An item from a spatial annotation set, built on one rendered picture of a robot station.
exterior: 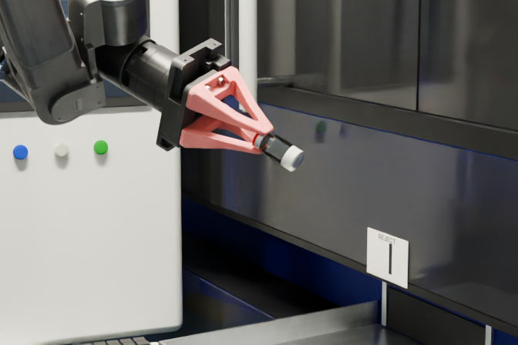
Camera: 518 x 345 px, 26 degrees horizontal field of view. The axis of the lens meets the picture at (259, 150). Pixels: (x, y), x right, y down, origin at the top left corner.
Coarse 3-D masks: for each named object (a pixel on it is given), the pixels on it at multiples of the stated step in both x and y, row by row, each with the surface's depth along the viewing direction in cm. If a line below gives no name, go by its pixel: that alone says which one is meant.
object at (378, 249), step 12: (372, 240) 144; (384, 240) 142; (396, 240) 140; (372, 252) 144; (384, 252) 142; (396, 252) 140; (408, 252) 138; (372, 264) 145; (384, 264) 143; (396, 264) 140; (384, 276) 143; (396, 276) 140
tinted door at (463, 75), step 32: (448, 0) 129; (480, 0) 124; (512, 0) 120; (448, 32) 129; (480, 32) 125; (512, 32) 120; (448, 64) 130; (480, 64) 125; (512, 64) 121; (448, 96) 130; (480, 96) 126; (512, 96) 121; (512, 128) 122
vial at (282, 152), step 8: (264, 136) 104; (272, 136) 103; (280, 136) 104; (256, 144) 104; (264, 144) 103; (272, 144) 103; (280, 144) 103; (288, 144) 103; (264, 152) 103; (272, 152) 103; (280, 152) 103; (288, 152) 102; (296, 152) 102; (280, 160) 103; (288, 160) 102; (296, 160) 102; (288, 168) 103; (296, 168) 104
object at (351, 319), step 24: (312, 312) 154; (336, 312) 155; (360, 312) 157; (192, 336) 144; (216, 336) 146; (240, 336) 148; (264, 336) 150; (288, 336) 152; (312, 336) 154; (336, 336) 154; (360, 336) 154; (384, 336) 154
